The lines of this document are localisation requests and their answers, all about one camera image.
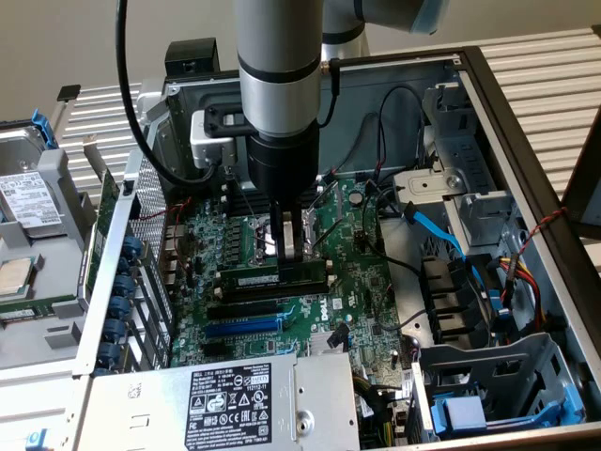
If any black box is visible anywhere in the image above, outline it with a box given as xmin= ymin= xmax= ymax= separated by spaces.
xmin=164 ymin=39 xmax=221 ymax=76

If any green RAM stick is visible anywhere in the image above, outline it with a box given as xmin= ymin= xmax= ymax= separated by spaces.
xmin=219 ymin=262 xmax=329 ymax=289
xmin=0 ymin=294 xmax=80 ymax=321

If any green graphics card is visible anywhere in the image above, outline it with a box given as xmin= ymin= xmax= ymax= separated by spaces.
xmin=85 ymin=166 xmax=122 ymax=302

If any grey disk bay cage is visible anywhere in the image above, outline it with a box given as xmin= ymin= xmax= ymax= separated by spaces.
xmin=412 ymin=332 xmax=588 ymax=445

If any hard disk with label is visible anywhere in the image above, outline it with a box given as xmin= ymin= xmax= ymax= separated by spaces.
xmin=0 ymin=122 xmax=66 ymax=236

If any dark brown panel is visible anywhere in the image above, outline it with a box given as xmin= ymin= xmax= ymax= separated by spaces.
xmin=561 ymin=106 xmax=601 ymax=241

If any silver chipset heatsink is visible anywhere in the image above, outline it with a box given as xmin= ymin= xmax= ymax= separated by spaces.
xmin=308 ymin=328 xmax=352 ymax=357

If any CPU socket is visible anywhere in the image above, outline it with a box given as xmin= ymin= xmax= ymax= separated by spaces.
xmin=252 ymin=209 xmax=323 ymax=269

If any open PC case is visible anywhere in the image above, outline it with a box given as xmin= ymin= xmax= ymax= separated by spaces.
xmin=72 ymin=44 xmax=601 ymax=451

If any blue round latch knob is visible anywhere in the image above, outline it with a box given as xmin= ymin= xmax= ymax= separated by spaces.
xmin=103 ymin=318 xmax=128 ymax=343
xmin=123 ymin=234 xmax=145 ymax=259
xmin=112 ymin=274 xmax=137 ymax=297
xmin=97 ymin=341 xmax=122 ymax=366
xmin=108 ymin=295 xmax=131 ymax=320

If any green motherboard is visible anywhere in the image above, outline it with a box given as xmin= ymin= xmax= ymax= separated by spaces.
xmin=162 ymin=177 xmax=415 ymax=372

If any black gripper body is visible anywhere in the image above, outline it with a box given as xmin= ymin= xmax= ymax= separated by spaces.
xmin=246 ymin=123 xmax=322 ymax=205

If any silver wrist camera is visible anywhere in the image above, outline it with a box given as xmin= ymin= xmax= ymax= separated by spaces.
xmin=190 ymin=106 xmax=246 ymax=169

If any silver disk bay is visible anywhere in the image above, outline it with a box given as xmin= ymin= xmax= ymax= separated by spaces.
xmin=393 ymin=84 xmax=522 ymax=257

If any blue disk carrier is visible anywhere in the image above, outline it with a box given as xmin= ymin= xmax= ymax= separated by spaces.
xmin=430 ymin=382 xmax=587 ymax=436

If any blue expansion slot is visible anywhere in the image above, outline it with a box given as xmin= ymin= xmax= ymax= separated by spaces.
xmin=204 ymin=315 xmax=283 ymax=339

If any coloured power wire bundle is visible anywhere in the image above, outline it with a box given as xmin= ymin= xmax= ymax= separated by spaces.
xmin=497 ymin=255 xmax=553 ymax=333

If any grey parts rack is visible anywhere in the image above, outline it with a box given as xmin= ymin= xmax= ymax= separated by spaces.
xmin=0 ymin=84 xmax=156 ymax=451

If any black plastic bracket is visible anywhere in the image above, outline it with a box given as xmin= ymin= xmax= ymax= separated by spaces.
xmin=419 ymin=256 xmax=493 ymax=348

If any thin black looped wire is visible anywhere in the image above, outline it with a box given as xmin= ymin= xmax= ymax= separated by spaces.
xmin=377 ymin=83 xmax=428 ymax=184

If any black curved wire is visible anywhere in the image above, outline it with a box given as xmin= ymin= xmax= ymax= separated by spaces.
xmin=361 ymin=180 xmax=423 ymax=277

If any blue SATA wire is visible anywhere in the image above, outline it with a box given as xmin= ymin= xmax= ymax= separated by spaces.
xmin=401 ymin=200 xmax=501 ymax=306

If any black camera cable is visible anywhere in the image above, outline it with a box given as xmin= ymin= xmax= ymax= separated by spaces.
xmin=116 ymin=0 xmax=222 ymax=185

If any silver power supply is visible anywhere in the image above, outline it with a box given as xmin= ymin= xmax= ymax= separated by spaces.
xmin=86 ymin=351 xmax=362 ymax=451

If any red black twisted wire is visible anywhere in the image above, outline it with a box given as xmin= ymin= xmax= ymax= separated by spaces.
xmin=511 ymin=206 xmax=570 ymax=267
xmin=139 ymin=195 xmax=194 ymax=272

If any silver CPU chip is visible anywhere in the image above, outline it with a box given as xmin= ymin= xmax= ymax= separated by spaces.
xmin=0 ymin=256 xmax=38 ymax=298

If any long black expansion slot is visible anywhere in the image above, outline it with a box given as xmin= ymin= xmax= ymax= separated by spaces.
xmin=206 ymin=300 xmax=279 ymax=321

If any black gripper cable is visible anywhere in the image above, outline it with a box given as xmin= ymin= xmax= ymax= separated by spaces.
xmin=317 ymin=56 xmax=343 ymax=129

